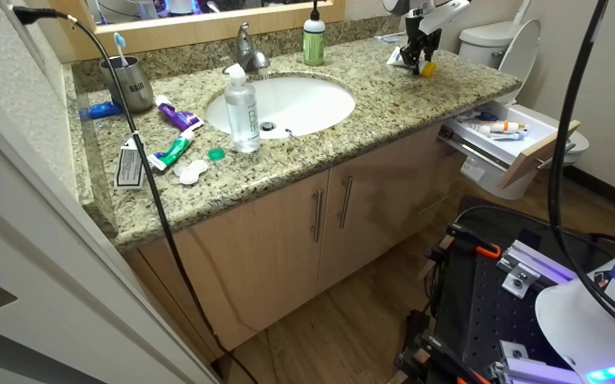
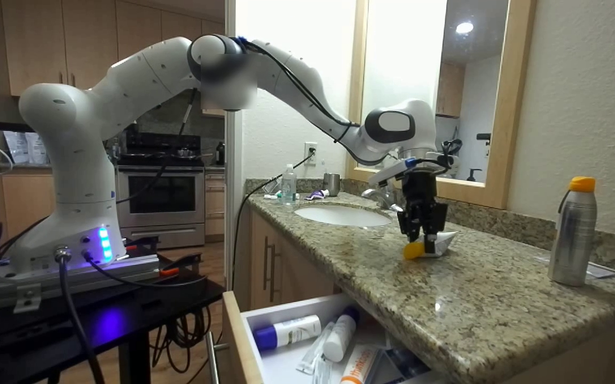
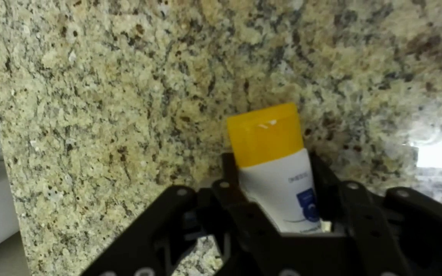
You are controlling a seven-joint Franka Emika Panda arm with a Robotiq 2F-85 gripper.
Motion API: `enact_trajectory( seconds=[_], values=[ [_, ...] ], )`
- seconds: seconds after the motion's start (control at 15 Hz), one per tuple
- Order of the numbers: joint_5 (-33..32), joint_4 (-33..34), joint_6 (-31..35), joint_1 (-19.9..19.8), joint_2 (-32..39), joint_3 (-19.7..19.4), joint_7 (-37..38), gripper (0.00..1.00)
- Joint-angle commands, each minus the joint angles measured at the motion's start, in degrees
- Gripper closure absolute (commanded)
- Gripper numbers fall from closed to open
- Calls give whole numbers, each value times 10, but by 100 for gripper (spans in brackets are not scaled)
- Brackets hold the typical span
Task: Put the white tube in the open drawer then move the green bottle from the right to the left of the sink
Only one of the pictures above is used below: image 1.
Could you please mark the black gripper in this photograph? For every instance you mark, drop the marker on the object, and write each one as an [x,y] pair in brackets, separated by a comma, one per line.
[422,30]

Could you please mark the small items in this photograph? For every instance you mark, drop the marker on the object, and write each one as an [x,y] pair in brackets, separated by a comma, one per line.
[394,59]

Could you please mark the green bottle with black nozzle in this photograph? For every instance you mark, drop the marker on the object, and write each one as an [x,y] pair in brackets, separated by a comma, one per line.
[314,46]

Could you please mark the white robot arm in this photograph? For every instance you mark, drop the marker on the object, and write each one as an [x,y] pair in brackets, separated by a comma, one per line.
[592,334]

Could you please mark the dark blue drawer item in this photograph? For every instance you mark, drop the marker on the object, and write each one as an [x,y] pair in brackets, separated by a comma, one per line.
[488,113]

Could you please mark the orange white tube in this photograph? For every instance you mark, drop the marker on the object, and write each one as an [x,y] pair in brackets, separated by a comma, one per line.
[508,128]

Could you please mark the flat white drawer item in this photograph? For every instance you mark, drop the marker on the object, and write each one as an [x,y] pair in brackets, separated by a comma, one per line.
[510,138]

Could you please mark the white sink basin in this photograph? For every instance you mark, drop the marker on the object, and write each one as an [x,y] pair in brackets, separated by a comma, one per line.
[309,108]

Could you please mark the open wooden drawer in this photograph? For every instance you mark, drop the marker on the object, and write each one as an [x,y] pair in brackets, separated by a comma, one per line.
[528,160]

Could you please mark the metal sink drain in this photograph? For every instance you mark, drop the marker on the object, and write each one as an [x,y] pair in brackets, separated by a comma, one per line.
[269,127]

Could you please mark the clear soap pump bottle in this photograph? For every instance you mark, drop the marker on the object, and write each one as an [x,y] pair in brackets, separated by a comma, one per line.
[245,117]

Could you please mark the purple toothpaste tube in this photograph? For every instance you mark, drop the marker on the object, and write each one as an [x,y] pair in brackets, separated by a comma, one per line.
[181,115]

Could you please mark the green white toothpaste tube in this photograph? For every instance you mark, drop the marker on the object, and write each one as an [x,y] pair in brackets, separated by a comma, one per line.
[171,153]

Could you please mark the white toilet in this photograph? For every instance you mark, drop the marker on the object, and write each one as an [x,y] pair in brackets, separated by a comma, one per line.
[485,43]

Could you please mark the chrome faucet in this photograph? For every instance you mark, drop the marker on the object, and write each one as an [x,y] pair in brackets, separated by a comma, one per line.
[249,55]

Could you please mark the orange black clamp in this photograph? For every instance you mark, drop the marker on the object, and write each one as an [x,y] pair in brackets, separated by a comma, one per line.
[475,246]
[439,358]

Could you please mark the wooden framed mirror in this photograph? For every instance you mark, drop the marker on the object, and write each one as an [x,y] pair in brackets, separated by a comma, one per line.
[202,27]

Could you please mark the small green cap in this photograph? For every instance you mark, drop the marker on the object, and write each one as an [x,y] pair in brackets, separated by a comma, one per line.
[216,155]

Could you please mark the wooden vanity cabinet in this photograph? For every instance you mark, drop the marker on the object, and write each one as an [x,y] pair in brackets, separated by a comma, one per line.
[265,256]

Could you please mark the white contact lens case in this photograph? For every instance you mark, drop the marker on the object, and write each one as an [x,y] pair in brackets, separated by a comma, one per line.
[193,171]

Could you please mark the black robot table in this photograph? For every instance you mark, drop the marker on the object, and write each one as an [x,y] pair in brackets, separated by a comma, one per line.
[480,313]

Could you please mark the grey metal toothbrush cup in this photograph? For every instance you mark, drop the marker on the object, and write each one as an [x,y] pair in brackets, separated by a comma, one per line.
[134,87]

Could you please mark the blue white toothbrush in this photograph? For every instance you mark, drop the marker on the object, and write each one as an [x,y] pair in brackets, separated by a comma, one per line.
[121,43]

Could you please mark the blue plastic item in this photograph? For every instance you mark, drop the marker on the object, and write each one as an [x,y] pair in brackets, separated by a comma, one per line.
[100,110]

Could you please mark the white door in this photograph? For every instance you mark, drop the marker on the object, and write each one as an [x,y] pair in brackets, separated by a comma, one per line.
[37,299]

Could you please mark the aluminium robot base mount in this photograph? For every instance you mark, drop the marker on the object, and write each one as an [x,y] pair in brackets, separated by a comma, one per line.
[534,268]

